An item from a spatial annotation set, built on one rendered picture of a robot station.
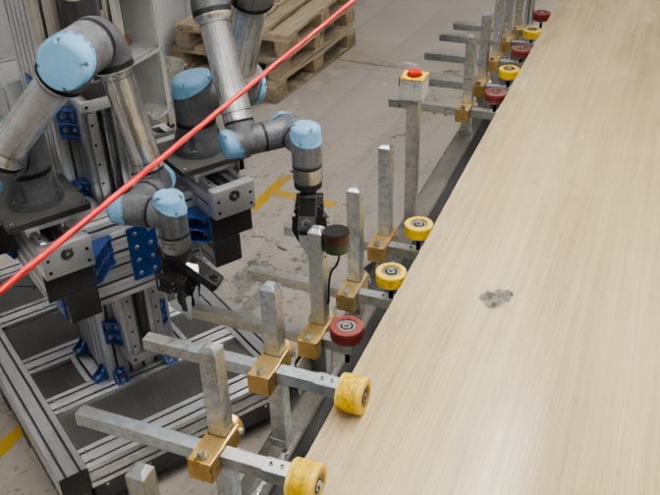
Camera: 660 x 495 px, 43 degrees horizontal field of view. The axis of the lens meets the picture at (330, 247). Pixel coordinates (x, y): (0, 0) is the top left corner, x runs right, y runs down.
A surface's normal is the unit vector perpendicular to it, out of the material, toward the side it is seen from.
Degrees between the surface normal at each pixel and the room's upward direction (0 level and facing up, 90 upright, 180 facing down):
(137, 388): 0
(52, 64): 85
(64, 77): 85
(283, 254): 0
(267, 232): 0
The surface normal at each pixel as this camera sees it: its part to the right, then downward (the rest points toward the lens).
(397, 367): -0.03, -0.84
